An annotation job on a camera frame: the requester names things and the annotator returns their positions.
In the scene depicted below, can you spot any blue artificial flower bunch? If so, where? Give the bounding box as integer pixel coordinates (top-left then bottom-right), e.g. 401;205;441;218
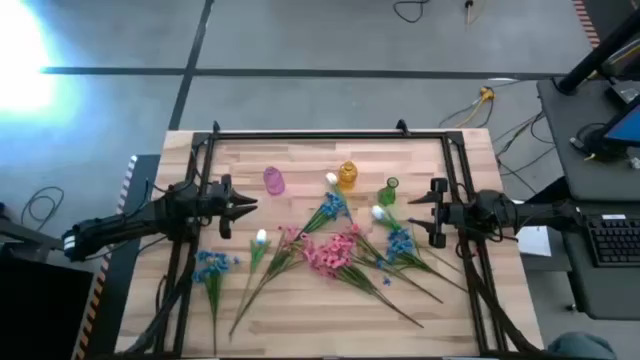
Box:
374;227;470;295
192;249;242;357

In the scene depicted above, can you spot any black platform with hazard stripes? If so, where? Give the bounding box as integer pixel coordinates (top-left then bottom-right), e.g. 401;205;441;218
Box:
74;153;162;360

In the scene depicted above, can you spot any black vertical pole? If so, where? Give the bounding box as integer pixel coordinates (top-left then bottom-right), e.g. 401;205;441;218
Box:
556;7;640;96

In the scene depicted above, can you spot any white paper sheet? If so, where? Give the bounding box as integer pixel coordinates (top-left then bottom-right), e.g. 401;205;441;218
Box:
514;224;554;259

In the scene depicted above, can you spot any black floor cable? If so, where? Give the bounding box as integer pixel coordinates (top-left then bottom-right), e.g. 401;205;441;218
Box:
392;0;432;25

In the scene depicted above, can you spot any grey floor cable loop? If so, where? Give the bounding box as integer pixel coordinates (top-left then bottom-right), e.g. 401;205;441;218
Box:
19;185;66;232

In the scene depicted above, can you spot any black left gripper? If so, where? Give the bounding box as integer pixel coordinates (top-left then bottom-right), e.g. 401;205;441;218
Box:
198;173;259;240

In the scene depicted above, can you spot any white artificial tulip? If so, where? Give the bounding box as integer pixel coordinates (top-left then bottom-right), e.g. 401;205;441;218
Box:
370;204;464;274
233;228;274;326
324;171;355;225

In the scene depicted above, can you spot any black monitor base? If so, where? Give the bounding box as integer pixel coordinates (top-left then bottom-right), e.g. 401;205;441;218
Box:
569;122;632;162

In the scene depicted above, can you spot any dense pink flower bunch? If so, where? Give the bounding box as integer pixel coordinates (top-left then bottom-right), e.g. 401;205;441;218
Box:
301;232;425;330

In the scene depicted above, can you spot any black metal table frame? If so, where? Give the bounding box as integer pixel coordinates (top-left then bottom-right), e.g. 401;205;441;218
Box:
152;119;546;359

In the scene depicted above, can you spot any person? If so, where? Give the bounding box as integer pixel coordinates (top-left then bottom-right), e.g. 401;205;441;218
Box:
547;331;617;360

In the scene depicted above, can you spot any pink ribbed glass vase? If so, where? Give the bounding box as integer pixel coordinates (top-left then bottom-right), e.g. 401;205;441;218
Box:
263;166;286;197

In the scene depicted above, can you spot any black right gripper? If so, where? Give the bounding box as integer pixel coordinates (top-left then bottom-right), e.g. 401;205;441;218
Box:
407;177;469;250

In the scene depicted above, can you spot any grey metal stand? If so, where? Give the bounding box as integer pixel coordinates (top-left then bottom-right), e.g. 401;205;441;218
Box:
0;199;66;261

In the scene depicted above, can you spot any black keyboard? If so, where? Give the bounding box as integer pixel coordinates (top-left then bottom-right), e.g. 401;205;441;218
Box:
584;213;640;269

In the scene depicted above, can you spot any black cable bundle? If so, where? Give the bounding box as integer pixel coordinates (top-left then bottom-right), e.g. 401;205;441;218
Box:
122;239;201;357
457;239;544;357

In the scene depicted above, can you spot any black case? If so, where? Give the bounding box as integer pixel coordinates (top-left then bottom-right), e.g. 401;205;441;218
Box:
0;254;96;360

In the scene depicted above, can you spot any grey desk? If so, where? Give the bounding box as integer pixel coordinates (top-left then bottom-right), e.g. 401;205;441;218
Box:
536;77;640;321

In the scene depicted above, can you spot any sparse pink flower bunch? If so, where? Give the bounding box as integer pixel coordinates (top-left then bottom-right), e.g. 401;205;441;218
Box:
227;224;310;343

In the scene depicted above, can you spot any yellow plug cable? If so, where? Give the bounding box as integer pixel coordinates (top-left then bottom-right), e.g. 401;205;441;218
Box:
438;85;501;130

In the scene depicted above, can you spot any green glass vase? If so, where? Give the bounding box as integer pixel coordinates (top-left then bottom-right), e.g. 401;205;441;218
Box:
376;176;400;207

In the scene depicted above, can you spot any monitor with blue screen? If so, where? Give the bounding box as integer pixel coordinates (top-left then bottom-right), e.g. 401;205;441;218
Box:
601;97;640;149

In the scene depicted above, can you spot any amber glass vase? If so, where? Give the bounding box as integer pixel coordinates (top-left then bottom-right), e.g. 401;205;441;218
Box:
337;159;359;192

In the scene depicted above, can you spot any blue flower stem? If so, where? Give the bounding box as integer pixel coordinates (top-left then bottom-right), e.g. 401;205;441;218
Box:
284;191;350;251

